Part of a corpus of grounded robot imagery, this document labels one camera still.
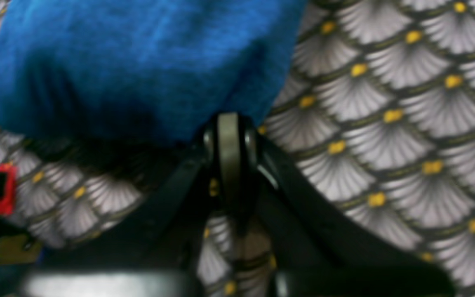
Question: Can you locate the blue long-sleeve T-shirt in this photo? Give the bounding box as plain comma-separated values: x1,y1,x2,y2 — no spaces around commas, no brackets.
0,0,307,145

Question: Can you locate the patterned fan-motif tablecloth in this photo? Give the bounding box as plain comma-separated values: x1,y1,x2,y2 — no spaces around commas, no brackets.
0,0,475,297

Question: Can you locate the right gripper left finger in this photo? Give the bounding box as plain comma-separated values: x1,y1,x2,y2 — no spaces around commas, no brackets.
19,113,245,297

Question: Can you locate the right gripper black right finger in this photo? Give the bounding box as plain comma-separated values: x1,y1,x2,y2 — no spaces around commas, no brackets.
242,120,456,297

